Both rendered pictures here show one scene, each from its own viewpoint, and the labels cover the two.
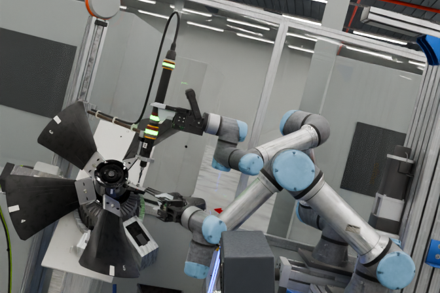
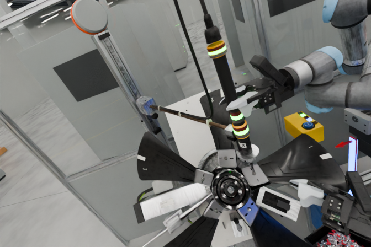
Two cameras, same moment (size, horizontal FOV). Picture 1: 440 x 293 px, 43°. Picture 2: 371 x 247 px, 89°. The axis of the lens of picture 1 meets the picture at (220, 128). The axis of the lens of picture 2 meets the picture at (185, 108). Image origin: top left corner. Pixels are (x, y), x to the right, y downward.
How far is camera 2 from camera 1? 1.61 m
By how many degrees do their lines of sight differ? 25
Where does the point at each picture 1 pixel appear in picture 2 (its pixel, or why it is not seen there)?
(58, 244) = not seen: hidden behind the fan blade
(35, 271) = not seen: hidden behind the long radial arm
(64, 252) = (221, 231)
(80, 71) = (122, 81)
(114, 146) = (188, 121)
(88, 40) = (107, 56)
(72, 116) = (151, 150)
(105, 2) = (92, 16)
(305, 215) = (355, 70)
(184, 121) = (271, 97)
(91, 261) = not seen: outside the picture
